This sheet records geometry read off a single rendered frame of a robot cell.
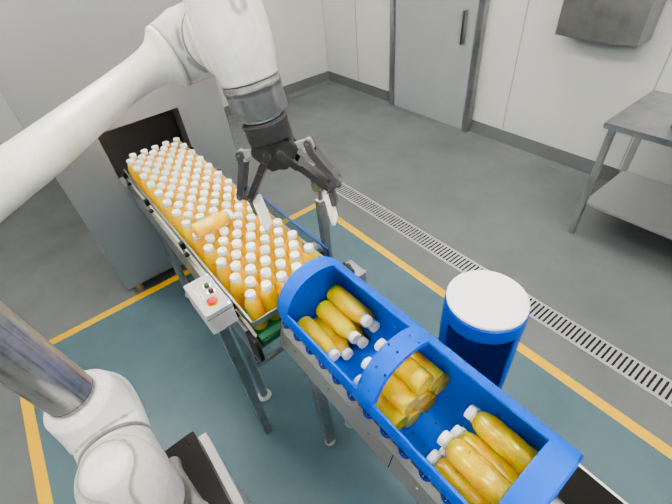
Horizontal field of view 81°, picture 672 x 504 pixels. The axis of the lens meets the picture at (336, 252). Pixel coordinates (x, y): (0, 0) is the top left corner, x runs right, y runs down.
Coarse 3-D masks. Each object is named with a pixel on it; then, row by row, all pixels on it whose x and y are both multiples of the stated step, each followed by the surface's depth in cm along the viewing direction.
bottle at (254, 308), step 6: (246, 300) 145; (252, 300) 144; (258, 300) 145; (246, 306) 145; (252, 306) 144; (258, 306) 145; (252, 312) 146; (258, 312) 147; (264, 312) 150; (252, 318) 148; (264, 324) 152
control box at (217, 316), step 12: (204, 276) 149; (192, 288) 145; (204, 288) 144; (216, 288) 144; (192, 300) 143; (204, 300) 140; (228, 300) 139; (204, 312) 136; (216, 312) 136; (228, 312) 140; (216, 324) 139; (228, 324) 143
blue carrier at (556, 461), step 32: (288, 288) 128; (320, 288) 141; (352, 288) 144; (288, 320) 129; (384, 320) 134; (320, 352) 118; (384, 352) 104; (448, 352) 104; (352, 384) 109; (384, 384) 101; (448, 384) 118; (480, 384) 96; (384, 416) 101; (448, 416) 116; (512, 416) 104; (416, 448) 108; (544, 448) 83; (544, 480) 78
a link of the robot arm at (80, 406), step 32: (0, 320) 67; (0, 352) 68; (32, 352) 73; (32, 384) 74; (64, 384) 79; (96, 384) 87; (128, 384) 100; (64, 416) 82; (96, 416) 84; (128, 416) 90
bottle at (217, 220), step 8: (208, 216) 170; (216, 216) 170; (224, 216) 171; (192, 224) 167; (200, 224) 167; (208, 224) 168; (216, 224) 170; (224, 224) 173; (200, 232) 167; (208, 232) 169
